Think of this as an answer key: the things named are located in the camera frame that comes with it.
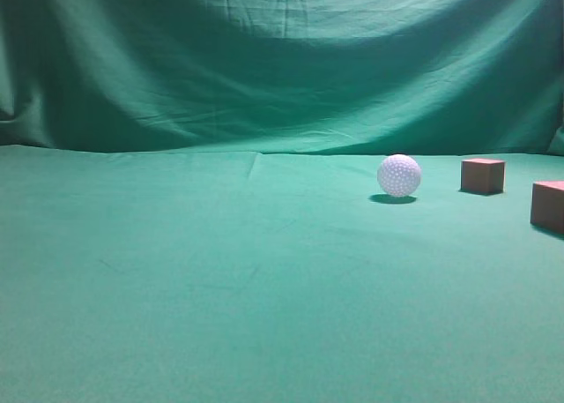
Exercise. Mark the white dimpled ball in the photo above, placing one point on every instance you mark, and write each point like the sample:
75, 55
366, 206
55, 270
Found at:
399, 175

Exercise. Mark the brown cube block at edge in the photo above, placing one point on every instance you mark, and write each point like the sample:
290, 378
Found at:
547, 206

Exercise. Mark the green cloth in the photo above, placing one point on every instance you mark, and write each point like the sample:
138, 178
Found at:
190, 210

